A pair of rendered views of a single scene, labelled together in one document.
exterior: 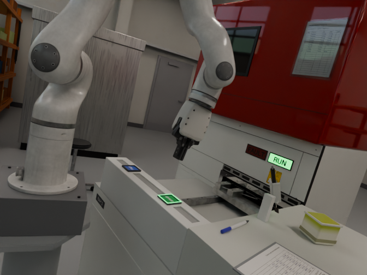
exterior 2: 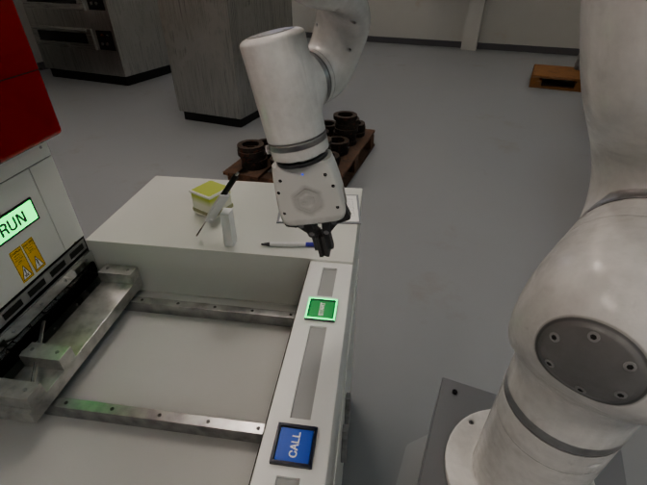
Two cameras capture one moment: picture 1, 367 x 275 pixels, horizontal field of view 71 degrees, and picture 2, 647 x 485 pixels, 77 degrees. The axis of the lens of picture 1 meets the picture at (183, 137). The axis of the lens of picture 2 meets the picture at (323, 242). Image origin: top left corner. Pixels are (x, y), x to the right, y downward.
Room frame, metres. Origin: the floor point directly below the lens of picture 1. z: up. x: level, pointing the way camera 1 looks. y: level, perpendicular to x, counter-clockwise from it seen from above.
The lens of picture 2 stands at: (1.11, 0.41, 1.49)
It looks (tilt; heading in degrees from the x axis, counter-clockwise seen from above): 35 degrees down; 229
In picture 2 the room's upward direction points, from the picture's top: straight up
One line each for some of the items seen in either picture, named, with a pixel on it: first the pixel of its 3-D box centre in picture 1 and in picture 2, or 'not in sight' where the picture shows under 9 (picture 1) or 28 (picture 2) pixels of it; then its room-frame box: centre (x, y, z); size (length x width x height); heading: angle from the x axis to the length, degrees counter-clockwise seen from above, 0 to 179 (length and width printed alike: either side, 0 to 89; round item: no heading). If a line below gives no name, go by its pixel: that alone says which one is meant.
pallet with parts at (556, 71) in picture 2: not in sight; (582, 70); (-5.87, -1.81, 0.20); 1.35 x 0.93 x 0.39; 116
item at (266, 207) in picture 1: (271, 199); (219, 217); (0.77, -0.32, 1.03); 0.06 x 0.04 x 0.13; 131
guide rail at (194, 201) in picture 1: (194, 201); (138, 417); (1.08, -0.11, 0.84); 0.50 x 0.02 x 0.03; 131
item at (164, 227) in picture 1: (144, 202); (311, 392); (0.84, 0.08, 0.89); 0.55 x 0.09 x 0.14; 41
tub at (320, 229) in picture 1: (319, 228); (212, 199); (0.72, -0.46, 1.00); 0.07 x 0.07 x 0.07; 15
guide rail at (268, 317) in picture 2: not in sight; (197, 310); (0.88, -0.29, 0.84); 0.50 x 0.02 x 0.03; 131
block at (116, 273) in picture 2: not in sight; (118, 273); (0.98, -0.46, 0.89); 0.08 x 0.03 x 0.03; 131
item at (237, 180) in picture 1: (252, 195); (28, 333); (1.18, -0.39, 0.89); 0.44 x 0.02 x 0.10; 41
